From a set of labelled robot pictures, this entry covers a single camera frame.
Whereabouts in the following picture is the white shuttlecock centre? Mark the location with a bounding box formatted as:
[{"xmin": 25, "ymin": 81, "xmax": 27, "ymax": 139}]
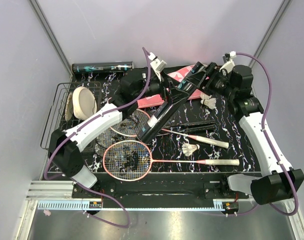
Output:
[{"xmin": 181, "ymin": 143, "xmax": 200, "ymax": 157}]

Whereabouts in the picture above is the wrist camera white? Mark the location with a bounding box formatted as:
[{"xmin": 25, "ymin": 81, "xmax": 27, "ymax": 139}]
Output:
[
  {"xmin": 148, "ymin": 52, "xmax": 167, "ymax": 74},
  {"xmin": 219, "ymin": 51, "xmax": 237, "ymax": 75}
]

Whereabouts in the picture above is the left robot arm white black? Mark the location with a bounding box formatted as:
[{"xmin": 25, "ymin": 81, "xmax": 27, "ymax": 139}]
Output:
[{"xmin": 47, "ymin": 68, "xmax": 165, "ymax": 198}]

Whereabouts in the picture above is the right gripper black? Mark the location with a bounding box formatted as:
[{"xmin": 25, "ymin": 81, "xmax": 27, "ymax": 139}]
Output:
[{"xmin": 184, "ymin": 61, "xmax": 236, "ymax": 99}]

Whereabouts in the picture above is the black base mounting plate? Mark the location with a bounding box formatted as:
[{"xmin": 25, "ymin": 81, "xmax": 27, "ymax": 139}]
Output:
[{"xmin": 72, "ymin": 180, "xmax": 248, "ymax": 201}]

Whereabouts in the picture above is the white shuttlecock beside bag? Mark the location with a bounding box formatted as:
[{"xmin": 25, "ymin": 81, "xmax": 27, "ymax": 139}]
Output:
[{"xmin": 200, "ymin": 98, "xmax": 217, "ymax": 110}]

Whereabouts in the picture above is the black wire basket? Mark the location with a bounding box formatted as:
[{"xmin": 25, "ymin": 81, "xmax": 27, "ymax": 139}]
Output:
[{"xmin": 40, "ymin": 81, "xmax": 102, "ymax": 150}]

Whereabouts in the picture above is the pink badminton racket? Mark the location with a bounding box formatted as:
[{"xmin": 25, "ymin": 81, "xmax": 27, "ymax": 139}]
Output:
[
  {"xmin": 102, "ymin": 140, "xmax": 240, "ymax": 182},
  {"xmin": 110, "ymin": 109, "xmax": 229, "ymax": 149}
]

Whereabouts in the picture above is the white shuttlecock near bag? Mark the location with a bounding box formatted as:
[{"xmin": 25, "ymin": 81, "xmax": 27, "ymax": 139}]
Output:
[{"xmin": 200, "ymin": 93, "xmax": 212, "ymax": 100}]

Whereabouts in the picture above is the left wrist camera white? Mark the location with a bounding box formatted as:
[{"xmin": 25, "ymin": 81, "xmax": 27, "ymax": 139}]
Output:
[{"xmin": 148, "ymin": 52, "xmax": 167, "ymax": 74}]

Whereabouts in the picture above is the lower pink badminton racket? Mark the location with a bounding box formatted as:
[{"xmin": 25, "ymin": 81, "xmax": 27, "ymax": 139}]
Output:
[{"xmin": 102, "ymin": 140, "xmax": 240, "ymax": 182}]

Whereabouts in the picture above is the pink racket cover bag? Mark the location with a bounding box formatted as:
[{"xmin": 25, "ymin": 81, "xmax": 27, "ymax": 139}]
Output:
[{"xmin": 136, "ymin": 64, "xmax": 205, "ymax": 110}]

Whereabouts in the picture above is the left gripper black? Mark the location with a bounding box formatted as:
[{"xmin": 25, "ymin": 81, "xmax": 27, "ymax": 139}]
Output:
[{"xmin": 134, "ymin": 71, "xmax": 190, "ymax": 106}]

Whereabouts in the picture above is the upper pink badminton racket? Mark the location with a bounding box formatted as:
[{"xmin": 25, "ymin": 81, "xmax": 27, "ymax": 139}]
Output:
[{"xmin": 110, "ymin": 109, "xmax": 229, "ymax": 149}]

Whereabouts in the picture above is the black racket upper handle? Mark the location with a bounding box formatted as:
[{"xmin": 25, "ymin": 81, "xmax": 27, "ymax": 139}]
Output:
[{"xmin": 177, "ymin": 119, "xmax": 216, "ymax": 128}]

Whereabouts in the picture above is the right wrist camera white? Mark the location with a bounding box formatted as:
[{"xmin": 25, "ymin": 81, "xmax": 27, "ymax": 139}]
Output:
[{"xmin": 219, "ymin": 51, "xmax": 237, "ymax": 75}]

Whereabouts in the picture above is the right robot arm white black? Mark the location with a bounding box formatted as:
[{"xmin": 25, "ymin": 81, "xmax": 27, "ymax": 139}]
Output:
[{"xmin": 184, "ymin": 62, "xmax": 304, "ymax": 206}]

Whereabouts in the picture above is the black teal shuttlecock tube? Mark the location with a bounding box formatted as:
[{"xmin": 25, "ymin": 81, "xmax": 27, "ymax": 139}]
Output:
[{"xmin": 71, "ymin": 61, "xmax": 134, "ymax": 74}]

